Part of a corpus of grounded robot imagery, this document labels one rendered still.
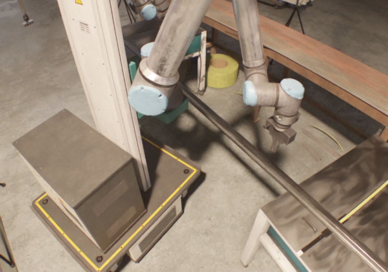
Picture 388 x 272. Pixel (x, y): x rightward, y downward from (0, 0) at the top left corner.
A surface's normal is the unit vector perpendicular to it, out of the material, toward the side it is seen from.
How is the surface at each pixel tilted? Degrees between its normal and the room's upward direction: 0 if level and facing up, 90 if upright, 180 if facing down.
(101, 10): 90
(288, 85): 5
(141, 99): 95
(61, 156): 0
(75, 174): 0
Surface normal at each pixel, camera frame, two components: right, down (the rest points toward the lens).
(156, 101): -0.13, 0.75
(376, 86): 0.00, -0.72
